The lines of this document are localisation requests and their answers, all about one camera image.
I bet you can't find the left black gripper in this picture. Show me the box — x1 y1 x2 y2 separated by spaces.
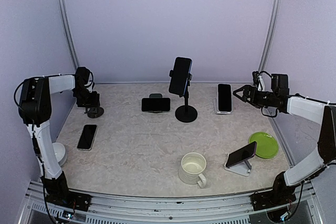
73 87 100 107

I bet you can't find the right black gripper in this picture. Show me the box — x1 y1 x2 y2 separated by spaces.
234 84 278 108

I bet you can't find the grey round-base phone stand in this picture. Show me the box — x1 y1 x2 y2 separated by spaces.
84 101 104 119

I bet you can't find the black phone white edge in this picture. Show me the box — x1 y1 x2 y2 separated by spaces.
77 124 98 151

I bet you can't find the black phone landscape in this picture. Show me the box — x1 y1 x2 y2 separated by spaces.
141 98 171 112

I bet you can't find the dark grey phone stand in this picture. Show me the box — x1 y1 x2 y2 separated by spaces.
146 93 163 113

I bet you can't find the black phone blue edge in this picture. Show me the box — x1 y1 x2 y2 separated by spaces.
169 57 192 96

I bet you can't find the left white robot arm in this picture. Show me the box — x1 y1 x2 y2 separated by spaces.
14 67 104 206

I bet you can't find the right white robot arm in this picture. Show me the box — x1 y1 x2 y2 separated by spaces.
233 84 335 209

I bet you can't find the black phone white case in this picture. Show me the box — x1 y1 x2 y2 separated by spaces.
217 83 233 113

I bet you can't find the white upright phone stand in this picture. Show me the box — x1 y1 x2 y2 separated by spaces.
213 98 234 115

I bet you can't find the purple phone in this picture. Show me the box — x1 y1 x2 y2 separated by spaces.
225 141 257 168

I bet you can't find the tall black clamp stand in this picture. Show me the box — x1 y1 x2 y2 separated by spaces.
175 73 197 123

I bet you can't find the white folding phone stand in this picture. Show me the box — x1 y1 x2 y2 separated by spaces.
224 160 252 177

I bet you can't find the green plate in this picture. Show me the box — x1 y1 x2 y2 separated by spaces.
249 132 279 159

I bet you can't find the white bowl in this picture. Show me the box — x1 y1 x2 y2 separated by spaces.
53 142 67 166

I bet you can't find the white ribbed mug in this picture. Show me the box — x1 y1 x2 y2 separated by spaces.
178 152 207 188

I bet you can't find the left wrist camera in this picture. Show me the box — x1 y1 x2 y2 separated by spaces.
75 67 93 87

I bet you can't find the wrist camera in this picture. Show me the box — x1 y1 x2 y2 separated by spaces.
271 73 289 92
75 67 93 87

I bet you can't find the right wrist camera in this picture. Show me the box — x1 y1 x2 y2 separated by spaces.
271 73 289 92

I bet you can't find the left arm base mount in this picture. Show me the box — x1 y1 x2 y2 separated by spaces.
46 191 92 212

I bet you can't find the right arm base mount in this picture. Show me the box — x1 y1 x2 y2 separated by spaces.
250 190 297 211

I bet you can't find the front aluminium rail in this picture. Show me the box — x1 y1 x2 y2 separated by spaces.
18 180 322 224

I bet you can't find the right aluminium frame post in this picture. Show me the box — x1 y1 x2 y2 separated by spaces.
258 0 281 71

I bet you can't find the aluminium frame post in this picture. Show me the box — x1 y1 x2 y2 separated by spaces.
258 0 281 71
57 0 80 70

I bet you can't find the left aluminium frame post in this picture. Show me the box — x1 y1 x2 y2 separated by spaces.
57 0 80 70

